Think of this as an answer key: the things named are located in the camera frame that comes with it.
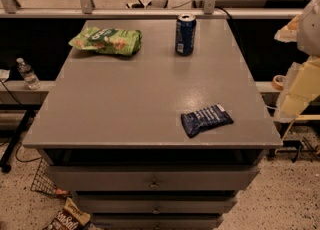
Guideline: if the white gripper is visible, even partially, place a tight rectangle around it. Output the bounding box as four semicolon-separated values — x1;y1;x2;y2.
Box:
274;13;320;116

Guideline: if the blue rxbar blueberry wrapper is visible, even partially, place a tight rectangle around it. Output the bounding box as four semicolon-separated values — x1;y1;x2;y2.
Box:
180;103;234;138

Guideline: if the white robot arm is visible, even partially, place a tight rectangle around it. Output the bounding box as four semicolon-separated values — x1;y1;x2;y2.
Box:
274;0;320;118

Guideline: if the blue pepsi can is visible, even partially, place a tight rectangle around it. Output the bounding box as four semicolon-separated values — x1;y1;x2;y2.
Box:
175;14;197;56

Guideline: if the roll of tan tape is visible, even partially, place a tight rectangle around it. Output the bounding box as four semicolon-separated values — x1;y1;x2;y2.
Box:
271;75;286;91

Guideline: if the yellow metal stand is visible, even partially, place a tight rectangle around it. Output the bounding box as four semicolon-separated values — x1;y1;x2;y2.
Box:
281;114;320;140

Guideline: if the grey middle drawer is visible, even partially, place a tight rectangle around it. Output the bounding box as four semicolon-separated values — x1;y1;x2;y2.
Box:
73;192;237;214

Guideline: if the grey drawer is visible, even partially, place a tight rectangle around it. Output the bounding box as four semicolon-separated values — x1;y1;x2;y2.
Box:
91;214;223;230
46;165;259;191
73;192;237;214

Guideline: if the green chip bag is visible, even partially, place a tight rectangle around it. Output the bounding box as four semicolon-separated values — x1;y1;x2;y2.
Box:
69;27;142;56

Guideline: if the grey bottom drawer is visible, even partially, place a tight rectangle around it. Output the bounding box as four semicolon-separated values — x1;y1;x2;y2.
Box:
91;214;223;230

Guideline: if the grey top drawer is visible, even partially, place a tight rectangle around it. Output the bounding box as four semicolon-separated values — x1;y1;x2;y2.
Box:
46;165;259;191

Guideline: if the brown snack bag on floor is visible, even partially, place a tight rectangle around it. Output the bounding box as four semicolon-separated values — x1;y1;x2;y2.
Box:
42;198;90;230

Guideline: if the clear plastic water bottle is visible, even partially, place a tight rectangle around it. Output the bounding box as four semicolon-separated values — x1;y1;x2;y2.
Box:
16;58;41;90

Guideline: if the black table leg left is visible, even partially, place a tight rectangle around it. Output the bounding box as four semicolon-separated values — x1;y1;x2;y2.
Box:
0;110;35;173

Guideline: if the black cable on rail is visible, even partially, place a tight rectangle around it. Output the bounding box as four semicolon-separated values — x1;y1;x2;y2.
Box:
214;6;246;58

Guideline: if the wire basket on floor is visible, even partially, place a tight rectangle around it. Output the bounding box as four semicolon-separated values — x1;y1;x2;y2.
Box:
30;159;58;197

